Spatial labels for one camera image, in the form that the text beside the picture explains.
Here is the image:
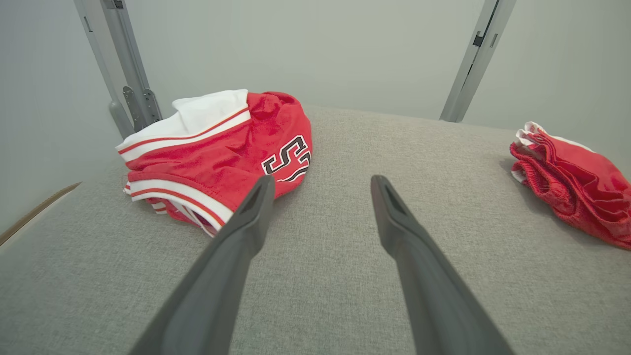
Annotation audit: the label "brown wooden edge strip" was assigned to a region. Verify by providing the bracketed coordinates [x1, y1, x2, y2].
[0, 181, 82, 247]

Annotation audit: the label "red jersey white sleeves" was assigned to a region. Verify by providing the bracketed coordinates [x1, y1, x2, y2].
[115, 89, 314, 238]

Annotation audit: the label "grey partition post with brackets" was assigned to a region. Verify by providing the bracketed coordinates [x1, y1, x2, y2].
[73, 0, 163, 140]

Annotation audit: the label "red basketball shorts number 23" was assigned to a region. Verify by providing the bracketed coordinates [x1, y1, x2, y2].
[509, 121, 631, 250]

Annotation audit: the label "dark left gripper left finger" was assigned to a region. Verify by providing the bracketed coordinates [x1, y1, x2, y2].
[129, 175, 276, 355]

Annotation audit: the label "grey partition post with latch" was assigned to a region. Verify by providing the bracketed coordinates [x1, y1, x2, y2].
[439, 0, 517, 123]

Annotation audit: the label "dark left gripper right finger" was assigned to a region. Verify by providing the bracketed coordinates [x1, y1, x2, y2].
[371, 175, 514, 355]

